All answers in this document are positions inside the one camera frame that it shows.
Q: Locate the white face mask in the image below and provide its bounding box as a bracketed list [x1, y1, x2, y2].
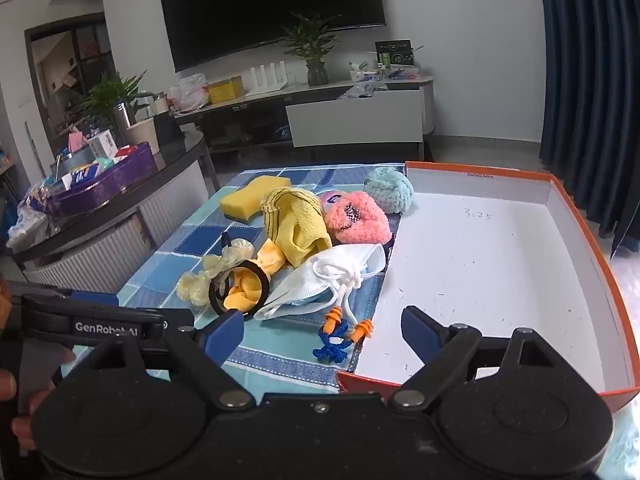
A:
[254, 244, 387, 321]

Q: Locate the black box green print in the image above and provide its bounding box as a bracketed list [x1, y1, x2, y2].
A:
[375, 39, 415, 68]

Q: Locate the yellow hair band black trim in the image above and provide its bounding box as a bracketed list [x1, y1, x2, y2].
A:
[207, 239, 287, 317]

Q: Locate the person's left hand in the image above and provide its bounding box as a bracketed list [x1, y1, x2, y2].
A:
[0, 349, 76, 456]

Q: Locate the crumpled white plastic bag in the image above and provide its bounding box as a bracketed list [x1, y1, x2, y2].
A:
[5, 195, 56, 251]

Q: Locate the white cup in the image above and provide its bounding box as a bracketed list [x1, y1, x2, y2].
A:
[125, 119, 161, 156]

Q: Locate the green potted plant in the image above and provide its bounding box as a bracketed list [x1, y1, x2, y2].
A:
[75, 72, 151, 131]

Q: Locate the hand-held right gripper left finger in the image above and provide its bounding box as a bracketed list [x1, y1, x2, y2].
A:
[65, 310, 256, 411]

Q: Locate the dark blue curtain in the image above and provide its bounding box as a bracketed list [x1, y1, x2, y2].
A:
[536, 0, 640, 261]

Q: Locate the yellow sponge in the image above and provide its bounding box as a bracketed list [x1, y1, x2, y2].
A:
[220, 175, 292, 223]

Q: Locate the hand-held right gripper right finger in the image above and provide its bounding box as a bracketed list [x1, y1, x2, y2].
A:
[385, 306, 576, 411]

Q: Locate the pale yellow scrunchie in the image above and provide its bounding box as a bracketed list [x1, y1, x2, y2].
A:
[176, 238, 256, 307]

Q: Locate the orange earplugs blue cord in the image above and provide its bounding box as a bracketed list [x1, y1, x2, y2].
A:
[313, 307, 376, 363]

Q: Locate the black door frame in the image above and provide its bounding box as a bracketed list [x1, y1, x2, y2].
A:
[25, 12, 113, 161]

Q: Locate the blue checked tablecloth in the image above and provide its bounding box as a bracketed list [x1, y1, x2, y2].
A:
[117, 162, 406, 396]

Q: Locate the television cabinet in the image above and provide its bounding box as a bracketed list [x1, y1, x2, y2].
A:
[172, 75, 435, 161]

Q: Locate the yellow box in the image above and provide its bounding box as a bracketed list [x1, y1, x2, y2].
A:
[207, 76, 244, 105]

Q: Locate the large white cabinet drawer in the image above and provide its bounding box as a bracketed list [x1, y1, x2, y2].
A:
[285, 89, 426, 148]

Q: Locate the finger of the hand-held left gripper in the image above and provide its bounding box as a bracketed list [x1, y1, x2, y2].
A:
[0, 280, 121, 307]
[162, 308, 197, 343]

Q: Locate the white router with antennas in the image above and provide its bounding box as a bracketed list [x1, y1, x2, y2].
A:
[245, 61, 296, 98]

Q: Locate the white carton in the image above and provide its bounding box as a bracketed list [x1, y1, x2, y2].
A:
[89, 129, 118, 161]

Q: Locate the clear plastic bag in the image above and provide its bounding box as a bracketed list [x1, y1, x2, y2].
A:
[337, 82, 388, 101]

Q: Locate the teal fluffy scrunchie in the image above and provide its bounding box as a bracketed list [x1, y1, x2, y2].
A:
[362, 166, 416, 216]

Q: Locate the white cardboard box orange rim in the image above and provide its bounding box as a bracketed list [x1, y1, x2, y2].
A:
[336, 161, 640, 411]

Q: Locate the dark round table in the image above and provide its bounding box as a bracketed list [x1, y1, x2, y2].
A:
[10, 130, 221, 291]

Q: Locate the purple tray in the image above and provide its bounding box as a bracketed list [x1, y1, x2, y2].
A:
[47, 141, 156, 218]

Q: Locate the yellow striped towel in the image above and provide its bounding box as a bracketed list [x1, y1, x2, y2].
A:
[260, 186, 333, 267]

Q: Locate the black wall television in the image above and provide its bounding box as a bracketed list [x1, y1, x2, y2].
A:
[157, 0, 387, 73]

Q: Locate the bamboo plant in glass vase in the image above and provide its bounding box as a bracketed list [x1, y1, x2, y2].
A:
[280, 12, 341, 87]

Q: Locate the white plastic bag red print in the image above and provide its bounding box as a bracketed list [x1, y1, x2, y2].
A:
[167, 73, 210, 112]

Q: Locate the steel thermos bottle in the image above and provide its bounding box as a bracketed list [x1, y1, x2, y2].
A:
[112, 101, 137, 143]

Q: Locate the pink fluffy scrunchie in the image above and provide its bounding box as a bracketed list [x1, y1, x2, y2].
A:
[324, 190, 392, 247]

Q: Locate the white container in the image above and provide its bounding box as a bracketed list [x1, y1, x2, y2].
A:
[349, 62, 381, 82]

